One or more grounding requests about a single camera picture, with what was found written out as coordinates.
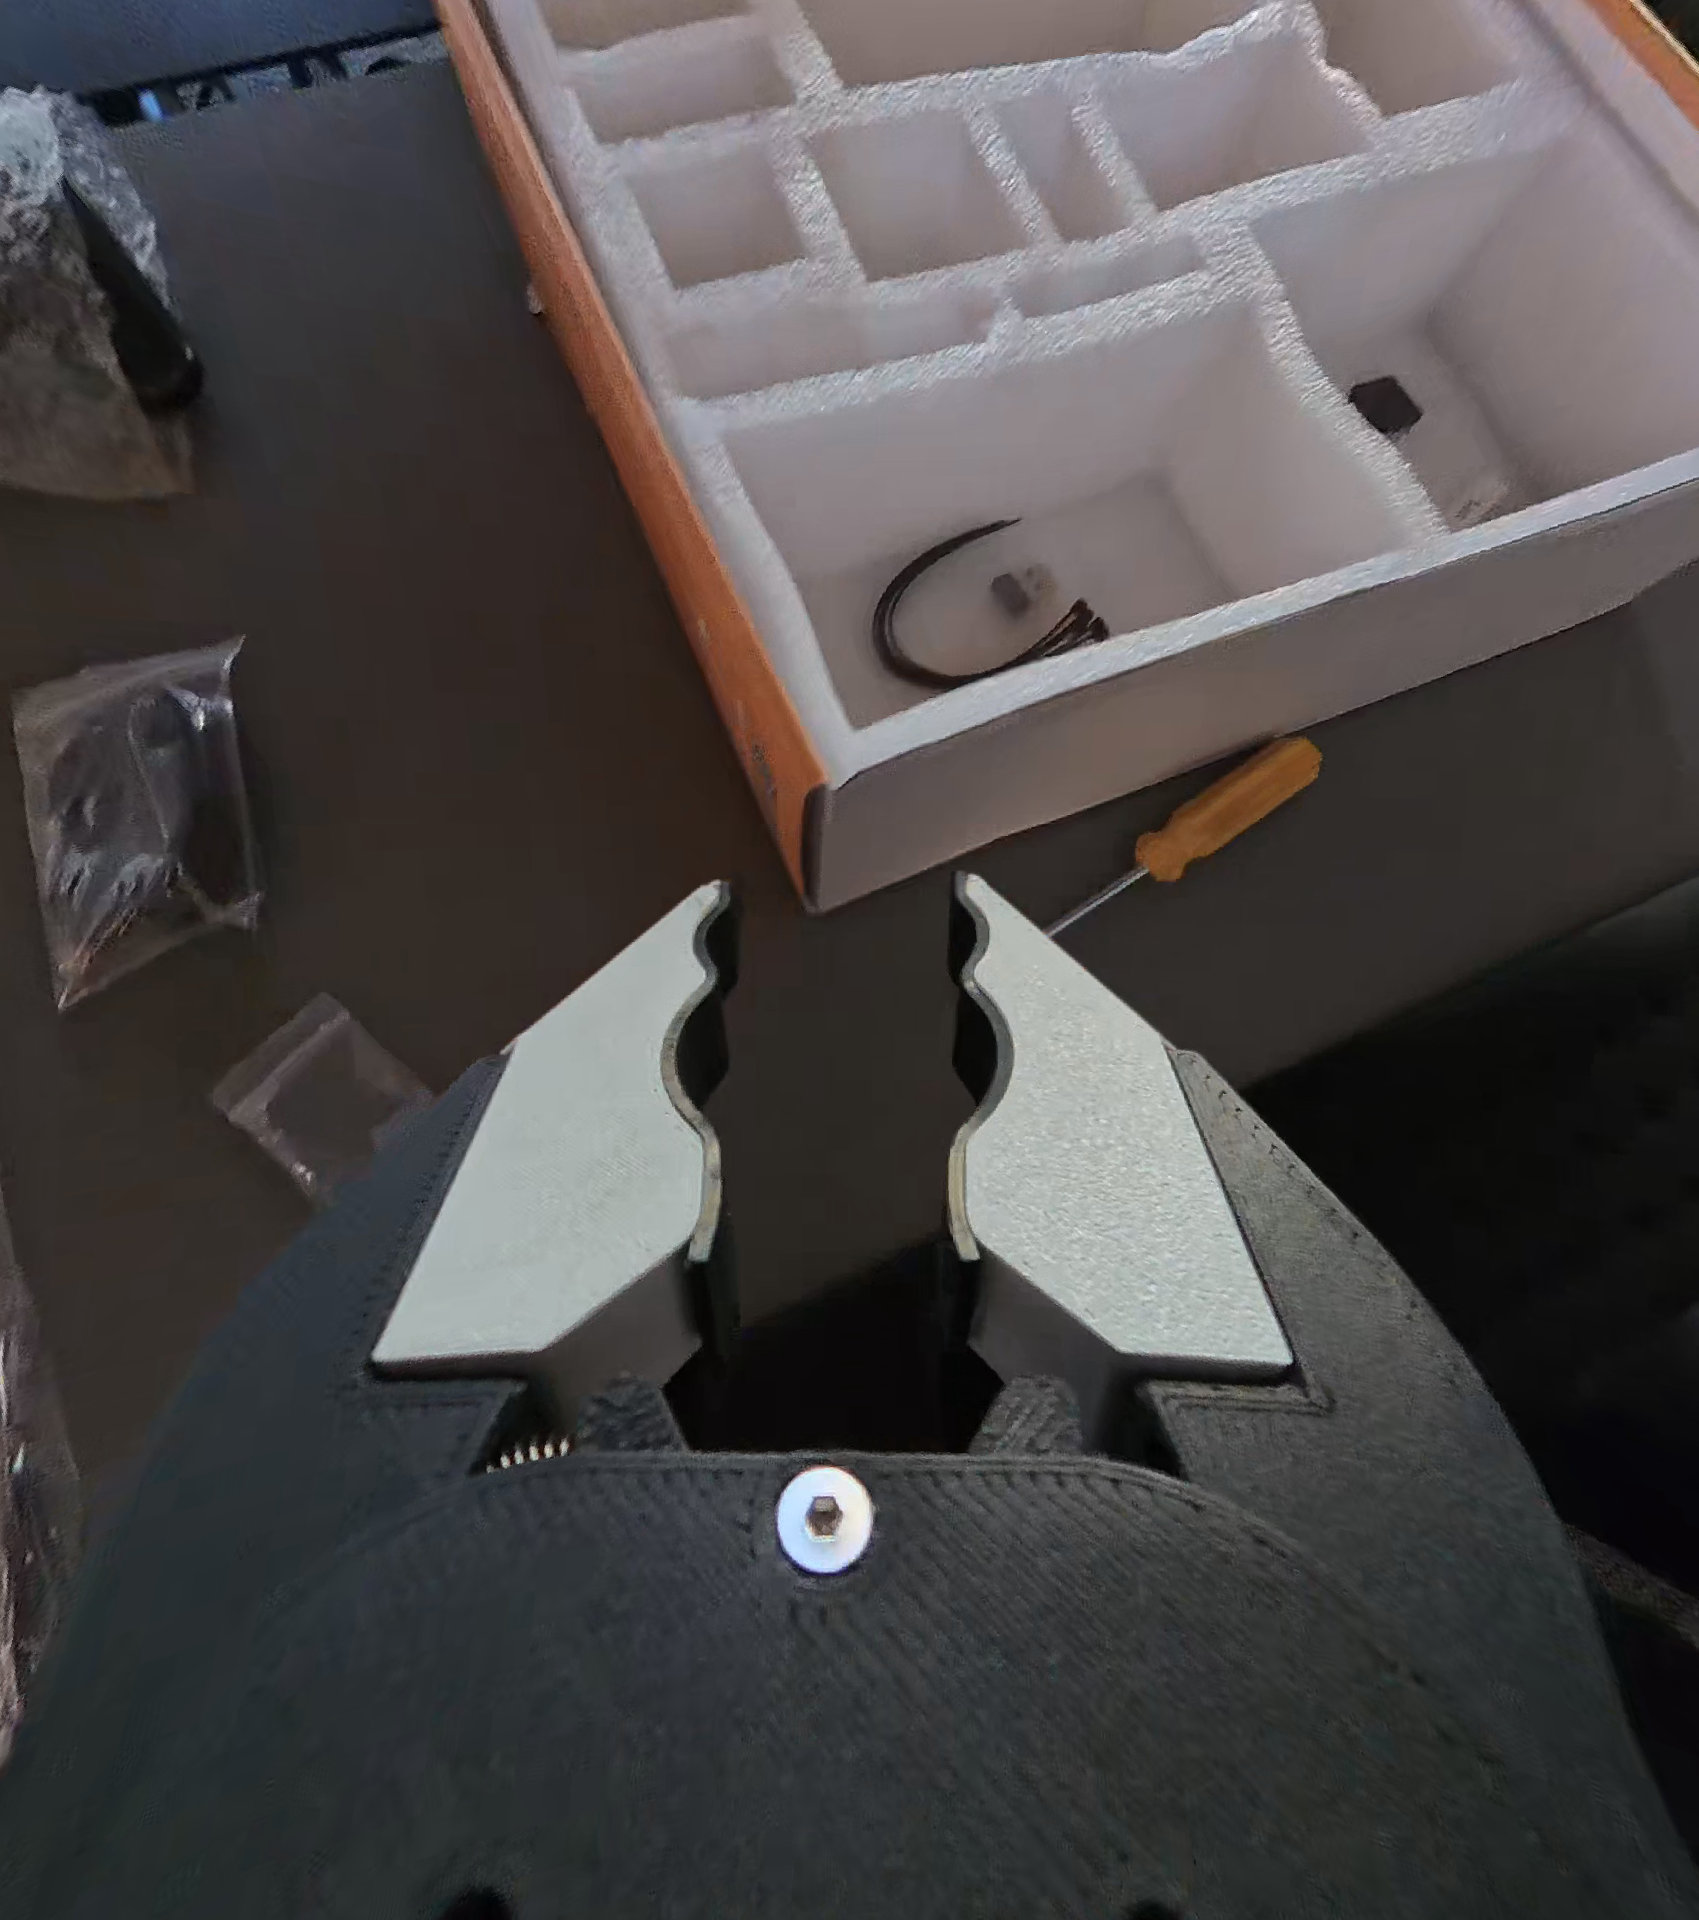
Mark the small black part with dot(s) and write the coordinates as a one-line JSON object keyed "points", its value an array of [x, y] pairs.
{"points": [[1385, 404]]}

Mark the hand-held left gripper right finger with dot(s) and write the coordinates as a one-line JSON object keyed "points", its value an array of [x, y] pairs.
{"points": [[1119, 1200]]}

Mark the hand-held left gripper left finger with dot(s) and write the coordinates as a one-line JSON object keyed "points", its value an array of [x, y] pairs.
{"points": [[563, 1200]]}

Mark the small clear bag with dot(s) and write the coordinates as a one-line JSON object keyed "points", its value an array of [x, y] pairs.
{"points": [[316, 1094]]}

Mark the small grey part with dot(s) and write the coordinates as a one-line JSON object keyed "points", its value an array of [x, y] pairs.
{"points": [[1013, 589]]}

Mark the orange cardboard box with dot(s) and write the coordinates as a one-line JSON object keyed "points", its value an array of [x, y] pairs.
{"points": [[1239, 674]]}

